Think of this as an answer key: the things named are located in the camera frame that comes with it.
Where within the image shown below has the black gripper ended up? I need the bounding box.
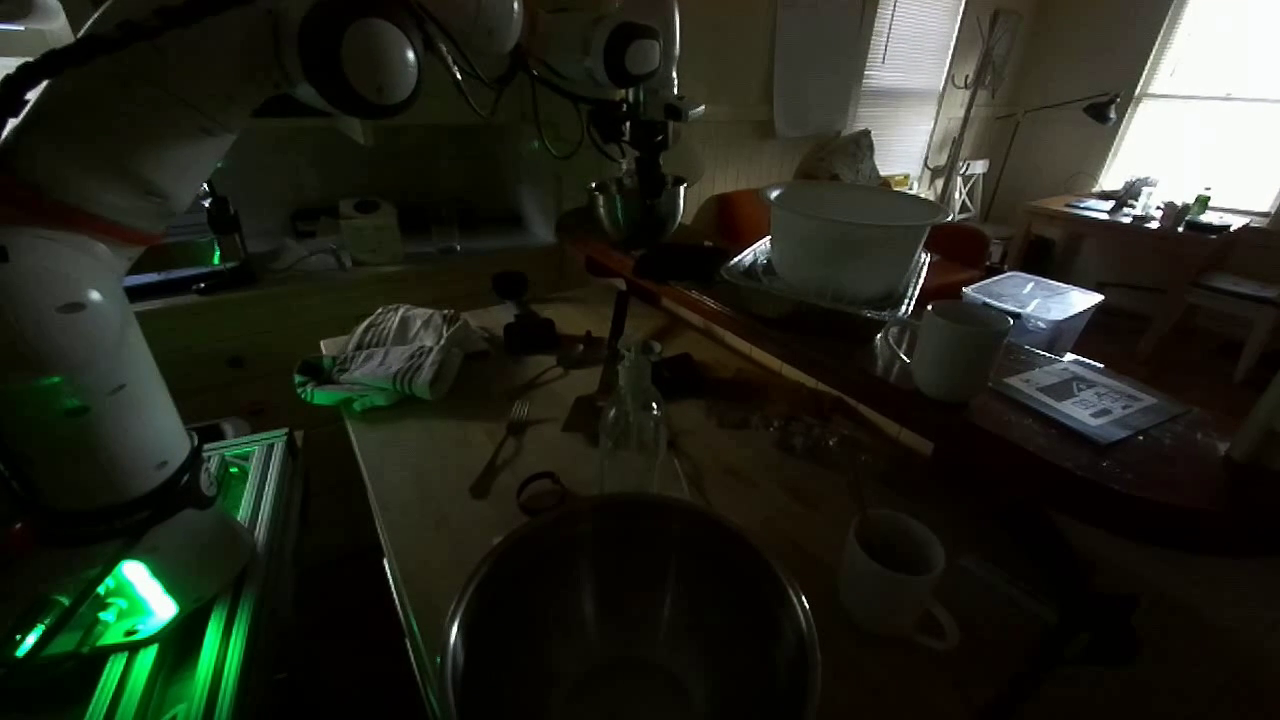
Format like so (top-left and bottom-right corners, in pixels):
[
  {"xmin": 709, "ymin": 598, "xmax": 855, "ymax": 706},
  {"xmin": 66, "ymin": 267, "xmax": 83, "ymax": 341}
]
[{"xmin": 612, "ymin": 89, "xmax": 700, "ymax": 205}]

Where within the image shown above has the orange round item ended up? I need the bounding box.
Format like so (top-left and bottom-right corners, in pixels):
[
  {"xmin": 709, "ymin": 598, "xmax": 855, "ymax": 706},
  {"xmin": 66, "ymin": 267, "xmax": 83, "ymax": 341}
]
[{"xmin": 684, "ymin": 185, "xmax": 781, "ymax": 263}]

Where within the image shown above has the small black stand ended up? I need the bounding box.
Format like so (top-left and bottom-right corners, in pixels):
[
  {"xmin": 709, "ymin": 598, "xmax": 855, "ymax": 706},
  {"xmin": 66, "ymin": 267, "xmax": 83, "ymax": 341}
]
[{"xmin": 488, "ymin": 267, "xmax": 573, "ymax": 360}]

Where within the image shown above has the large white tub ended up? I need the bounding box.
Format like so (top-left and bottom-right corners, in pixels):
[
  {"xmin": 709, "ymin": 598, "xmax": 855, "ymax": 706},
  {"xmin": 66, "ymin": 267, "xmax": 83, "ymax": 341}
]
[{"xmin": 769, "ymin": 178, "xmax": 948, "ymax": 311}]

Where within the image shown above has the clear pump soap dispenser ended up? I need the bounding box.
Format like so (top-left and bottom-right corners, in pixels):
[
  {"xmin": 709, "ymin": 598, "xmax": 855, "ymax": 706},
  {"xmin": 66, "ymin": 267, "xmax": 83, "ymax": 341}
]
[{"xmin": 597, "ymin": 317, "xmax": 670, "ymax": 495}]

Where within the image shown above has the white countertop appliance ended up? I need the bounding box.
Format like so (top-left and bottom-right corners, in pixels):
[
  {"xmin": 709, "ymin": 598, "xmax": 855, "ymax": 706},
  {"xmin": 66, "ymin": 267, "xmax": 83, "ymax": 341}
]
[{"xmin": 332, "ymin": 197, "xmax": 406, "ymax": 267}]

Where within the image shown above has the bright window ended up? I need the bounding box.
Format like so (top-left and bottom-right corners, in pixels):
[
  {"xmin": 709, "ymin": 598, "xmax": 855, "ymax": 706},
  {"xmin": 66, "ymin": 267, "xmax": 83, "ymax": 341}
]
[
  {"xmin": 1096, "ymin": 0, "xmax": 1280, "ymax": 216},
  {"xmin": 852, "ymin": 0, "xmax": 971, "ymax": 178}
]

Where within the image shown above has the white striped kitchen towel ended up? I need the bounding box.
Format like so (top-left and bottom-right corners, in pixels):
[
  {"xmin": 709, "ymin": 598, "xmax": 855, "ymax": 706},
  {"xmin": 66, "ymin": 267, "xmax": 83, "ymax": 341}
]
[{"xmin": 290, "ymin": 299, "xmax": 492, "ymax": 417}]

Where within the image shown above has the metal spoon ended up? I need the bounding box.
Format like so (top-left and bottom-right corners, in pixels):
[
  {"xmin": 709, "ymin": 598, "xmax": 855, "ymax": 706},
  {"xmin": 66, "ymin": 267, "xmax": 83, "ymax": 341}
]
[{"xmin": 463, "ymin": 410, "xmax": 544, "ymax": 506}]

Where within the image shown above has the red round item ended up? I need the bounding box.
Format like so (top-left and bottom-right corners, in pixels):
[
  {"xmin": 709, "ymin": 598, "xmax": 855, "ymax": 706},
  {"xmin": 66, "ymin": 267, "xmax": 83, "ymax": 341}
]
[{"xmin": 925, "ymin": 216, "xmax": 997, "ymax": 305}]

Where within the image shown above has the tall white mug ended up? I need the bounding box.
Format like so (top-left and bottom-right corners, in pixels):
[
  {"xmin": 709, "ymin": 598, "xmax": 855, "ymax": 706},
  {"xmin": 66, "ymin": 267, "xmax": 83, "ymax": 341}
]
[{"xmin": 870, "ymin": 296, "xmax": 1017, "ymax": 410}]

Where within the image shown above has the clear plastic lidded container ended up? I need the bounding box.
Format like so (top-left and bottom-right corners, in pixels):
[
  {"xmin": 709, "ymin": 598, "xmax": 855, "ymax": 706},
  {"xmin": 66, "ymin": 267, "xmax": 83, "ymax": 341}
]
[{"xmin": 954, "ymin": 267, "xmax": 1111, "ymax": 357}]

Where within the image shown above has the desk lamp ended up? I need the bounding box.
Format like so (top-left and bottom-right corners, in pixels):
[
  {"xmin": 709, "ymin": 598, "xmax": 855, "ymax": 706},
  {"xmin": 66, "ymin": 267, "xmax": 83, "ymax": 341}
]
[{"xmin": 980, "ymin": 86, "xmax": 1130, "ymax": 232}]

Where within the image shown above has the small white mug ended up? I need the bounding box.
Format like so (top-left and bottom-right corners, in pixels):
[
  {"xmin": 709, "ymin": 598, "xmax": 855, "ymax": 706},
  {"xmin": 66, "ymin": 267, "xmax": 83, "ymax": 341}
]
[{"xmin": 834, "ymin": 506, "xmax": 964, "ymax": 655}]

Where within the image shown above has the wooden desk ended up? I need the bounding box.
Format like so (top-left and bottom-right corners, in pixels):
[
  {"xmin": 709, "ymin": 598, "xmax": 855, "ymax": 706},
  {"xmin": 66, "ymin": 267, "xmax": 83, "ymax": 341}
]
[{"xmin": 1024, "ymin": 191, "xmax": 1280, "ymax": 294}]

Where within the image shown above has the printed booklet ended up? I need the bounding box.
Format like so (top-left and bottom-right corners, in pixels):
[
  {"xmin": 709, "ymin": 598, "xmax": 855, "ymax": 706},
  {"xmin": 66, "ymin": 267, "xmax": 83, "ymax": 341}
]
[{"xmin": 997, "ymin": 357, "xmax": 1188, "ymax": 449}]

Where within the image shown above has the wooden chair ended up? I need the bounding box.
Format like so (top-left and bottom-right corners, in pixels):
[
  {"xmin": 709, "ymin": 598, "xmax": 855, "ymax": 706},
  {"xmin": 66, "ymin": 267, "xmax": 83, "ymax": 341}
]
[{"xmin": 1143, "ymin": 216, "xmax": 1280, "ymax": 391}]

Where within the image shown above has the black ring lid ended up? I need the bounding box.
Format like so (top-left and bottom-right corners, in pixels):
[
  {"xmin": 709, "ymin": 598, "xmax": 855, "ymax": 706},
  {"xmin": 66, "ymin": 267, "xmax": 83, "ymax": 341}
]
[{"xmin": 512, "ymin": 469, "xmax": 575, "ymax": 521}]

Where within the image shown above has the black camera with green light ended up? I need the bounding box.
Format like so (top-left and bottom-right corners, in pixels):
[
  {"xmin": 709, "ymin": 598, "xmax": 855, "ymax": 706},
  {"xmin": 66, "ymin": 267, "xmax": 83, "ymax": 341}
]
[{"xmin": 193, "ymin": 178, "xmax": 250, "ymax": 271}]

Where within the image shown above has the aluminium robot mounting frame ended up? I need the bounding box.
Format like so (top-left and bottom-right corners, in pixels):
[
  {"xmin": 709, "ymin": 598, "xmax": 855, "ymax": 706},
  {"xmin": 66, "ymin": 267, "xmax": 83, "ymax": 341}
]
[{"xmin": 0, "ymin": 423, "xmax": 303, "ymax": 720}]

